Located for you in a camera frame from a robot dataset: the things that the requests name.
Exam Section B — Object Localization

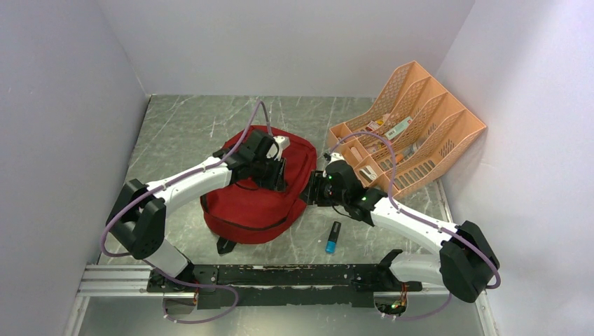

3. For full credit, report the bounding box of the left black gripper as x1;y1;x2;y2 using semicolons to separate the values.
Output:
251;153;286;192

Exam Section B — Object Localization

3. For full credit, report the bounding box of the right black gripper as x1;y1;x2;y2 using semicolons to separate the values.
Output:
298;169;348;207

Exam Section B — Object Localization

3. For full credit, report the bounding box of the red student backpack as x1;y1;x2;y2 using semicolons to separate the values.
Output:
200;128;317;256

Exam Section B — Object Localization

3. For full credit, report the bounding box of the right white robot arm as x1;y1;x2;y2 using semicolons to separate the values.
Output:
300;159;501;303

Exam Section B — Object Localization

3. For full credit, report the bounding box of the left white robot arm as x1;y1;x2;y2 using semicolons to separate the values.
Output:
100;129;291;291

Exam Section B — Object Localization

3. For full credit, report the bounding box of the pink eraser in organizer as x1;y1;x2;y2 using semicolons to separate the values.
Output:
350;146;363;162

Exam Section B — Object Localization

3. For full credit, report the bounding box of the blue black highlighter marker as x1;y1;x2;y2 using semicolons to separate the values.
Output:
325;221;342;254

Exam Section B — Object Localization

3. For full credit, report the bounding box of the white green box in organizer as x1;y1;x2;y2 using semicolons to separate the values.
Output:
385;116;413;141

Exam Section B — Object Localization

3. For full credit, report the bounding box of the orange plastic file organizer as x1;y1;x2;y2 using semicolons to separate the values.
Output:
326;61;487;200

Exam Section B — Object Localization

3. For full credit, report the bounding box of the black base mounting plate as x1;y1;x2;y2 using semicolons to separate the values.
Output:
146;264;422;309

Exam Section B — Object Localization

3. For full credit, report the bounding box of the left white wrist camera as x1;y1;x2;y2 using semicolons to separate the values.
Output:
272;136;290;152

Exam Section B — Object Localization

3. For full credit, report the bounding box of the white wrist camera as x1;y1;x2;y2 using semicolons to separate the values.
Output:
324;152;345;165
272;136;290;152

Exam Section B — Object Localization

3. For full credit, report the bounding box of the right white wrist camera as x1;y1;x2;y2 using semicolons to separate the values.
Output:
324;152;345;165

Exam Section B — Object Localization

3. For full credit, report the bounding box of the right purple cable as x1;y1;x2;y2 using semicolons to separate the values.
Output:
324;132;502;322

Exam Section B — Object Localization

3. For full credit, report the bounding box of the aluminium rail frame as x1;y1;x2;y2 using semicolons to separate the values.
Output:
64;263;499;336

